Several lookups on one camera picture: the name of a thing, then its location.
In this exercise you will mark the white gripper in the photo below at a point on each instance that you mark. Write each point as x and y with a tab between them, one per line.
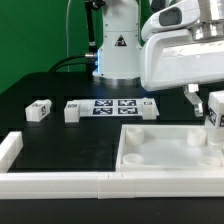
184	45

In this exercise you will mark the white square tabletop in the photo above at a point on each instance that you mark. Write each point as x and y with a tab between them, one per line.
166	148

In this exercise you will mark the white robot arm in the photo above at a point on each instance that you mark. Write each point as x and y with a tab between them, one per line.
118	58

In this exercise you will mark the AprilTag base sheet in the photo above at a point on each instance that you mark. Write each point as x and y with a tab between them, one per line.
110	107

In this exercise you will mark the white U-shaped obstacle fence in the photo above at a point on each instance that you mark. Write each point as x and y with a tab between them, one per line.
101	185

